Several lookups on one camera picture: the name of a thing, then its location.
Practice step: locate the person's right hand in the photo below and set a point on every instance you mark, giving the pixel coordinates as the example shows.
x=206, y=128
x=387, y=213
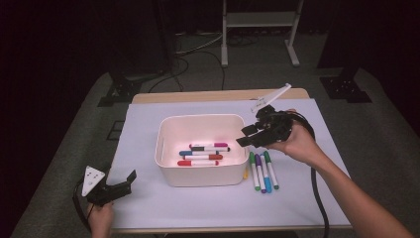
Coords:
x=302, y=145

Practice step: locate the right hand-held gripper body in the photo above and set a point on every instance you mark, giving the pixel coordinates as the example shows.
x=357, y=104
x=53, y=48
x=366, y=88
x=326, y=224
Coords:
x=277, y=127

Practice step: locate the person's left hand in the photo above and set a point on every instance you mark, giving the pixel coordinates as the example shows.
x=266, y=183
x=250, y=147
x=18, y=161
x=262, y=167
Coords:
x=100, y=219

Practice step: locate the purple marker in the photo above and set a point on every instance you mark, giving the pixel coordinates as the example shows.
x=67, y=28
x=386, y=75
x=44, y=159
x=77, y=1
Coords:
x=258, y=160

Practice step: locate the white metal stand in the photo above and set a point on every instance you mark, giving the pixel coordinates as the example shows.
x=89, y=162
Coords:
x=261, y=20

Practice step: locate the black vertical post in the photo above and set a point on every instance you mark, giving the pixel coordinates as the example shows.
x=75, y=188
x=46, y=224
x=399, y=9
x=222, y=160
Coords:
x=167, y=33

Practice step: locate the dark green marker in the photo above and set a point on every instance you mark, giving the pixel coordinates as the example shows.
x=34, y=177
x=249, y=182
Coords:
x=267, y=157

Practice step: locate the pink marker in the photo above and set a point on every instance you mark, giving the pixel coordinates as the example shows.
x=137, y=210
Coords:
x=220, y=144

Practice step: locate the white storage box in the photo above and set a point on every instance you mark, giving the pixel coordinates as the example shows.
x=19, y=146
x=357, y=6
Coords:
x=201, y=177

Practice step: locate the black stand base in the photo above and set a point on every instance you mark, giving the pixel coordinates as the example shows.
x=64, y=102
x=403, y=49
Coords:
x=345, y=89
x=120, y=91

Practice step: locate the black marker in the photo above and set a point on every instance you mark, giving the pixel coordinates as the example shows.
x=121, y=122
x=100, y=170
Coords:
x=198, y=148

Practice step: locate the white table mat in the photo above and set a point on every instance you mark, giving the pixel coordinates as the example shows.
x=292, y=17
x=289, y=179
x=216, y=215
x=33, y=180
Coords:
x=198, y=208

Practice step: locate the light blue marker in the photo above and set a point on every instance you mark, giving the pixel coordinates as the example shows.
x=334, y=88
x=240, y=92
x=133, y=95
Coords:
x=267, y=185

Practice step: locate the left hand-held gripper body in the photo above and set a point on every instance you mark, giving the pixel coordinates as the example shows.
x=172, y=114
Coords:
x=98, y=191

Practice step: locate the yellow marker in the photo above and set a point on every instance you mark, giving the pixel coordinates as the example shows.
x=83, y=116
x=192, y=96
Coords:
x=245, y=173

